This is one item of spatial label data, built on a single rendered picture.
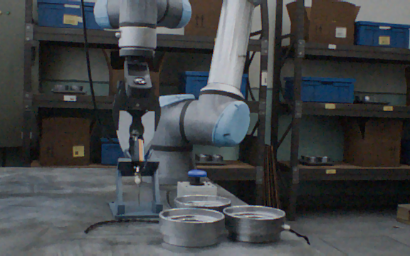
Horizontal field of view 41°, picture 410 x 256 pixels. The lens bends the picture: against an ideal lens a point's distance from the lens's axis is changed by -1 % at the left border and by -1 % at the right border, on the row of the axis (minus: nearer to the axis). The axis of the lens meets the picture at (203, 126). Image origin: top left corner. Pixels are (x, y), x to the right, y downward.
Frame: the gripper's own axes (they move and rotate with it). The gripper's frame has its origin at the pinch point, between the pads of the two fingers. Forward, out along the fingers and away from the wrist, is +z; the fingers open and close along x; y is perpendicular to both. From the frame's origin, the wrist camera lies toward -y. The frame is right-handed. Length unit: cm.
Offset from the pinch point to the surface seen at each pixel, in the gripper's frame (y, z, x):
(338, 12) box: 324, -85, -211
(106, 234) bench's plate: -20.2, 11.9, 7.1
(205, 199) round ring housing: -8.4, 8.7, -12.6
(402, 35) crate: 326, -70, -276
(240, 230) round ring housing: -27.6, 10.0, -13.5
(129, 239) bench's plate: -23.7, 11.9, 3.8
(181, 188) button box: 0.5, 8.1, -9.8
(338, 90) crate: 326, -19, -216
